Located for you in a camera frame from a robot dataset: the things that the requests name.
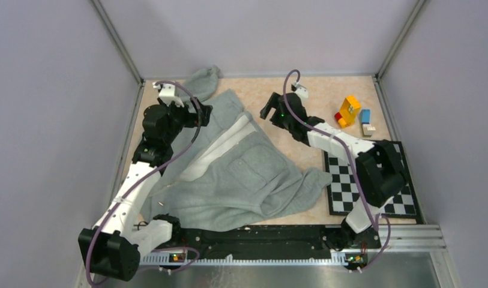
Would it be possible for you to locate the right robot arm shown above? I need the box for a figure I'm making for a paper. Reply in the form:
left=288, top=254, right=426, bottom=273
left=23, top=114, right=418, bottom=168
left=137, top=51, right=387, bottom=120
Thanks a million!
left=260, top=92, right=407, bottom=251

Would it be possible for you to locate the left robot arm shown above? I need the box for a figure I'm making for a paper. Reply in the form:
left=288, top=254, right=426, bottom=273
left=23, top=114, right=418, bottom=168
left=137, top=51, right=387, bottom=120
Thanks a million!
left=78, top=98, right=213, bottom=286

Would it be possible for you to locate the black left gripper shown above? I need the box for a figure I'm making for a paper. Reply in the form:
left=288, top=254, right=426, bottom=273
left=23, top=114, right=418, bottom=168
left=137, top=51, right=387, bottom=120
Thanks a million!
left=157, top=96, right=212, bottom=143

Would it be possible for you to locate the blue toy block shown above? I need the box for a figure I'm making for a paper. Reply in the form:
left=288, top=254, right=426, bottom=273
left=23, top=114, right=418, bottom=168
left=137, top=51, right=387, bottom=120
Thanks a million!
left=360, top=109, right=370, bottom=124

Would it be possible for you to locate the grey zip-up jacket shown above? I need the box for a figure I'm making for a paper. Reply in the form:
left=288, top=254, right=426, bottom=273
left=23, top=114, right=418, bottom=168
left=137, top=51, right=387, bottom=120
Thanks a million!
left=140, top=67, right=332, bottom=232

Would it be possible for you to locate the yellow red toy block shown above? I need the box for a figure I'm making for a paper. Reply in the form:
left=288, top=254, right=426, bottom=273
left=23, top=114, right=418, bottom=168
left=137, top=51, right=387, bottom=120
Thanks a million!
left=334, top=95, right=361, bottom=128

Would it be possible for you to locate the white beige toy block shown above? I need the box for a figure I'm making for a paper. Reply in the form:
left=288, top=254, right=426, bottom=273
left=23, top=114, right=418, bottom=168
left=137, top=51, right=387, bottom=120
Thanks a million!
left=361, top=123, right=376, bottom=137

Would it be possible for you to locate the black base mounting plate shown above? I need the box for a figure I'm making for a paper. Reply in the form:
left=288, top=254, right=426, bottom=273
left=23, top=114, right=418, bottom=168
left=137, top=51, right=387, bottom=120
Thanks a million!
left=159, top=225, right=382, bottom=260

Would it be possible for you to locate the white cable duct strip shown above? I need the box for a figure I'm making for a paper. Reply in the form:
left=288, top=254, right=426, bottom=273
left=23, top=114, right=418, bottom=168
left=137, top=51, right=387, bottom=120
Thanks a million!
left=140, top=253, right=349, bottom=266

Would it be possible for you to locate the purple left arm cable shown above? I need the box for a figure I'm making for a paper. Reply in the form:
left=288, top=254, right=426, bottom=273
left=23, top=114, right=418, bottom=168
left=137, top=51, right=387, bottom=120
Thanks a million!
left=84, top=80, right=203, bottom=287

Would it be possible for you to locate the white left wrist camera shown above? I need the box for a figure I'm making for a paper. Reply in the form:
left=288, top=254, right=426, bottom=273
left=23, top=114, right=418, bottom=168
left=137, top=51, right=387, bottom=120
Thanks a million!
left=157, top=84, right=185, bottom=107

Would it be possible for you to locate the black white checkerboard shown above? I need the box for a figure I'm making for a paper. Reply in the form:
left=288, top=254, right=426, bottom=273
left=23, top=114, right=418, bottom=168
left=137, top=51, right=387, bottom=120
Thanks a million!
left=324, top=141, right=424, bottom=224

